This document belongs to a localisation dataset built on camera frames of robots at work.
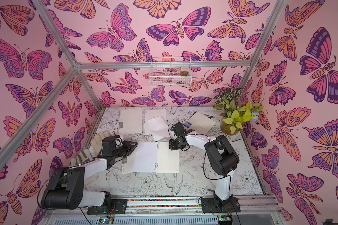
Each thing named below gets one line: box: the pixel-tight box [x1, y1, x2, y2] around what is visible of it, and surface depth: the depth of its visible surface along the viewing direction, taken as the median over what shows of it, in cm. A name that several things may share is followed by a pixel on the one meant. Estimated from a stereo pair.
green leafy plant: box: [212, 86, 264, 135], surface depth 88 cm
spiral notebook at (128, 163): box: [121, 150, 137, 174], surface depth 90 cm
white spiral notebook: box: [118, 107, 143, 136], surface depth 112 cm
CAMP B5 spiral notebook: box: [183, 111, 217, 135], surface depth 112 cm
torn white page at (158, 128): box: [147, 115, 169, 142], surface depth 111 cm
